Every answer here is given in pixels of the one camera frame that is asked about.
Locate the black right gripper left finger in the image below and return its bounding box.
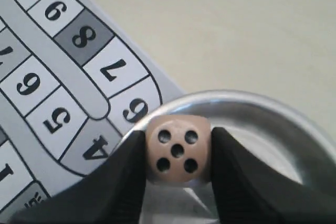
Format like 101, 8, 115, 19
9, 131, 146, 223

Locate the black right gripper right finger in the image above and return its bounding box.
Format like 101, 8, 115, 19
211, 127, 335, 223

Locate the beige wooden die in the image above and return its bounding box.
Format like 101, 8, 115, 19
145, 115, 211, 187

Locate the stainless steel round bowl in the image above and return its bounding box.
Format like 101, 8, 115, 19
107, 89, 336, 224

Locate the paper number game board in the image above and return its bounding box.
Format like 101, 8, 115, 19
1, 0, 183, 223

